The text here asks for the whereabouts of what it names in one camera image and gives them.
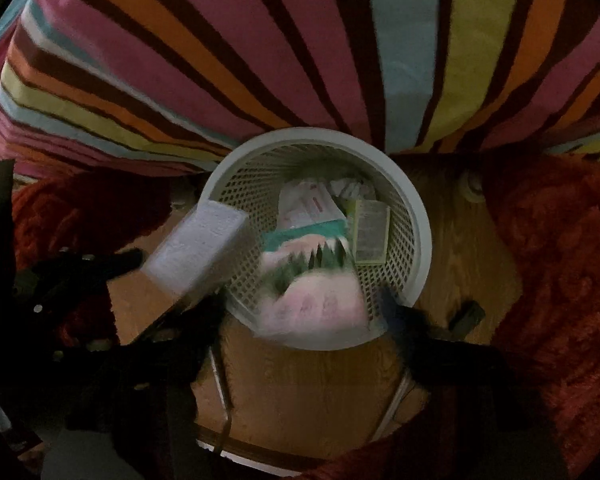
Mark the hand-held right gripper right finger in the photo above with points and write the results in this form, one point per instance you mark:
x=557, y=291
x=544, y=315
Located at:
x=455, y=370

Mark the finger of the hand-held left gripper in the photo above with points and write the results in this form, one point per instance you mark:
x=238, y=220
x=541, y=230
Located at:
x=80, y=272

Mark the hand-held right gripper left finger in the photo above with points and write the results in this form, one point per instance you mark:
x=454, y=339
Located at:
x=180, y=360

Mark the grey white box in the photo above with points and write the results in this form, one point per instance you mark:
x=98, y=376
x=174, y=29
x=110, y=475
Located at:
x=200, y=250

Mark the white mesh waste basket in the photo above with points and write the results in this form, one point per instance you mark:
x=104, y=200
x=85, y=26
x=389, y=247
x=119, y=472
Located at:
x=410, y=220

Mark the light green box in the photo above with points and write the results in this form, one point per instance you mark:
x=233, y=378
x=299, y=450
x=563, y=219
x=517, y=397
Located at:
x=370, y=232

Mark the white plastic package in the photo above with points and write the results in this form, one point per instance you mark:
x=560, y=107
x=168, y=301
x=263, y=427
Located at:
x=307, y=205

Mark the large white paper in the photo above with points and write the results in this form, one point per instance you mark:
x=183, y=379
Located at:
x=352, y=189

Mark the small black object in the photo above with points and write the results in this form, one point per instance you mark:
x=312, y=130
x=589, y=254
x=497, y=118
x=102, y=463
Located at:
x=467, y=317

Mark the red fluffy cloth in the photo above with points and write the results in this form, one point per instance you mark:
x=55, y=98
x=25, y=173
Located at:
x=560, y=270
x=80, y=205

